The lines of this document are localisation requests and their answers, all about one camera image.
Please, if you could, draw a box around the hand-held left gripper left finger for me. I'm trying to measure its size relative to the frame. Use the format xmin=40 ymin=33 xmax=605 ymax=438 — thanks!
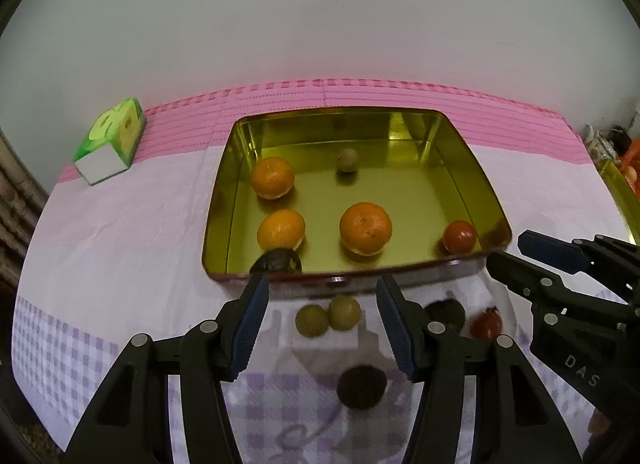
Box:
xmin=62 ymin=274 xmax=271 ymax=464

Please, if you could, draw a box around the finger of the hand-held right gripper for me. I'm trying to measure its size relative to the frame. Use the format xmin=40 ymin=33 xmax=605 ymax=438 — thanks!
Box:
xmin=517 ymin=229 xmax=598 ymax=276
xmin=486 ymin=250 xmax=578 ymax=306

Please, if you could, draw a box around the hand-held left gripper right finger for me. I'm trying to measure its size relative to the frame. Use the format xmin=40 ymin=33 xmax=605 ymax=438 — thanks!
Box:
xmin=376 ymin=275 xmax=586 ymax=464

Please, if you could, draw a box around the red tomato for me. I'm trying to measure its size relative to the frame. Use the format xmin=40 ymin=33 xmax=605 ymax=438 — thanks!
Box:
xmin=470 ymin=306 xmax=503 ymax=340
xmin=443 ymin=220 xmax=477 ymax=253

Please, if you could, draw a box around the dark green avocado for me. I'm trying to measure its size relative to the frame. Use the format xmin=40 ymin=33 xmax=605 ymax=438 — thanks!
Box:
xmin=336 ymin=365 xmax=388 ymax=410
xmin=250 ymin=248 xmax=304 ymax=275
xmin=425 ymin=298 xmax=467 ymax=332

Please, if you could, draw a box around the orange mandarin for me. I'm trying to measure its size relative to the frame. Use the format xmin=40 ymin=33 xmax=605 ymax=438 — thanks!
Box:
xmin=257 ymin=209 xmax=306 ymax=252
xmin=250 ymin=157 xmax=296 ymax=201
xmin=339 ymin=202 xmax=393 ymax=256

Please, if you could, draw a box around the red tin box gold inside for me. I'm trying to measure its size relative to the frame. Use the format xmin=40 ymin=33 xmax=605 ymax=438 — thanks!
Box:
xmin=201 ymin=106 xmax=513 ymax=297

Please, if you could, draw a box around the gold tin lid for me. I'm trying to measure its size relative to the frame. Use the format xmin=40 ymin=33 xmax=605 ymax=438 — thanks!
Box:
xmin=597 ymin=159 xmax=640 ymax=245

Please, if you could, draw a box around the orange plastic bag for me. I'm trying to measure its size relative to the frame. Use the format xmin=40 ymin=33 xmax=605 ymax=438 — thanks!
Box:
xmin=617 ymin=139 xmax=640 ymax=195

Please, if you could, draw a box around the pink purple checked tablecloth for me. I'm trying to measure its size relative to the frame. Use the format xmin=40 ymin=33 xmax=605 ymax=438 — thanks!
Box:
xmin=10 ymin=78 xmax=608 ymax=464

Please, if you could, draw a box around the green white tissue box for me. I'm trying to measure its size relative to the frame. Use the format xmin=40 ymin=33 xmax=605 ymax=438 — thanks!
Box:
xmin=72 ymin=97 xmax=147 ymax=187

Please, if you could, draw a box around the beige folded curtain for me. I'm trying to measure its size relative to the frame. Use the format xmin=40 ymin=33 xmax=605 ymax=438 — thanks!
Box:
xmin=0 ymin=134 xmax=48 ymax=290

